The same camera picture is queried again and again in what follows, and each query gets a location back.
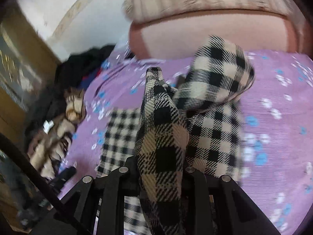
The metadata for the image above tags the black white checked coat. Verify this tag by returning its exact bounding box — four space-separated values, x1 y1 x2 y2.
98 36 254 234

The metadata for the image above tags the pink headboard cushion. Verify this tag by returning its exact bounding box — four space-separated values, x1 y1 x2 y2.
129 10 298 60

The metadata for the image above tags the black clothes pile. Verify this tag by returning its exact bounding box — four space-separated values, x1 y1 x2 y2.
23 45 115 143

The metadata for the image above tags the wooden wardrobe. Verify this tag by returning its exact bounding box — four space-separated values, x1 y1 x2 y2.
0 0 62 230

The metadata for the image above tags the purple floral bed sheet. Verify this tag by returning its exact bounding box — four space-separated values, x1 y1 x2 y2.
62 50 312 234

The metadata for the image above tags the beige brown patterned garment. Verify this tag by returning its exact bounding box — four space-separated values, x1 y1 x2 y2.
24 85 86 180

